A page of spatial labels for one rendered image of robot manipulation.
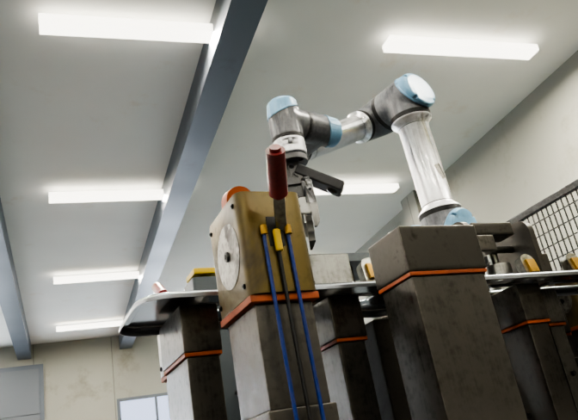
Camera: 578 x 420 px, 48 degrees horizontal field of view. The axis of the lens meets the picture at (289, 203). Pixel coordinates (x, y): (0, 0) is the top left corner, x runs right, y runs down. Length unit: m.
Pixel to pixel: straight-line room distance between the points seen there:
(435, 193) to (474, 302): 0.92
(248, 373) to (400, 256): 0.24
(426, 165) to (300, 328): 1.13
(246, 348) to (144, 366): 10.58
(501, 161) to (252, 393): 5.53
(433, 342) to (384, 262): 0.12
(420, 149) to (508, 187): 4.30
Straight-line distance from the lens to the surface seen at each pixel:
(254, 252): 0.67
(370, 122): 1.87
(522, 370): 1.12
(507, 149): 6.06
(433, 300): 0.80
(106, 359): 11.25
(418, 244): 0.82
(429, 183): 1.74
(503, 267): 1.45
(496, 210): 6.19
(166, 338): 0.90
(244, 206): 0.69
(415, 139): 1.79
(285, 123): 1.48
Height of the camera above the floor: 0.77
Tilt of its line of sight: 22 degrees up
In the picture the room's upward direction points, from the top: 11 degrees counter-clockwise
